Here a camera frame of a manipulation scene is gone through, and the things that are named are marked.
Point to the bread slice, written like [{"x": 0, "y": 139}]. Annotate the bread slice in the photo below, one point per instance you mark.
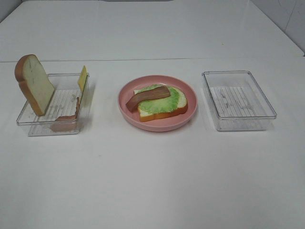
[
  {"x": 179, "y": 111},
  {"x": 34, "y": 83}
]

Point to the left clear plastic container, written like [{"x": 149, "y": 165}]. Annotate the left clear plastic container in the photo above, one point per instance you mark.
[{"x": 62, "y": 103}]

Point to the yellow cheese slice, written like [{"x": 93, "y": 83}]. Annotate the yellow cheese slice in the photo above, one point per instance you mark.
[{"x": 82, "y": 82}]

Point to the right clear plastic container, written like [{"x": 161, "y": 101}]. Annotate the right clear plastic container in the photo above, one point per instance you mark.
[{"x": 236, "y": 101}]

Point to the clear plastic container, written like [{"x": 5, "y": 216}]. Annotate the clear plastic container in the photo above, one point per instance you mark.
[
  {"x": 236, "y": 101},
  {"x": 62, "y": 103}
]

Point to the green lettuce leaf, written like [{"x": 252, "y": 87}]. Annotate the green lettuce leaf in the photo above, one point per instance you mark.
[{"x": 169, "y": 104}]

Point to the pink round plate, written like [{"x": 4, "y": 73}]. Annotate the pink round plate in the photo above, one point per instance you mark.
[{"x": 157, "y": 125}]

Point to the bacon strip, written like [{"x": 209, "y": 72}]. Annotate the bacon strip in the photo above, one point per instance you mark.
[
  {"x": 67, "y": 122},
  {"x": 152, "y": 94}
]

